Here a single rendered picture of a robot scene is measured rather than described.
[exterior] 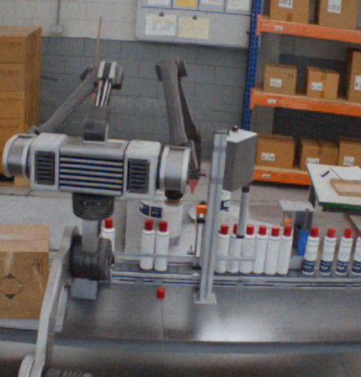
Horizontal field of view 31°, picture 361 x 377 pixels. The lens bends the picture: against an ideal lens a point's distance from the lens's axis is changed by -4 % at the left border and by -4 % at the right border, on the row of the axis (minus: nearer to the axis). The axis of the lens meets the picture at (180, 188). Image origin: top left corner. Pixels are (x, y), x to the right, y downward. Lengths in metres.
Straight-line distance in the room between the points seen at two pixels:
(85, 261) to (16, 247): 0.29
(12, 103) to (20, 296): 3.72
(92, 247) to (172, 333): 0.47
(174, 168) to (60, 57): 5.32
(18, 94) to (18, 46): 0.43
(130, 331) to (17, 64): 3.82
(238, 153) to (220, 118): 4.76
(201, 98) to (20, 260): 5.03
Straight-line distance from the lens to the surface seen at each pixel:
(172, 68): 2.37
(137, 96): 7.19
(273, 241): 2.72
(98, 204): 2.08
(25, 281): 2.35
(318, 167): 4.58
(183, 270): 2.75
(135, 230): 3.09
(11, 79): 5.90
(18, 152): 2.12
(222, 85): 7.10
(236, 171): 2.44
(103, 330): 2.41
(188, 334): 2.41
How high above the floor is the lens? 2.10
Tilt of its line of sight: 20 degrees down
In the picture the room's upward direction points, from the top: 4 degrees clockwise
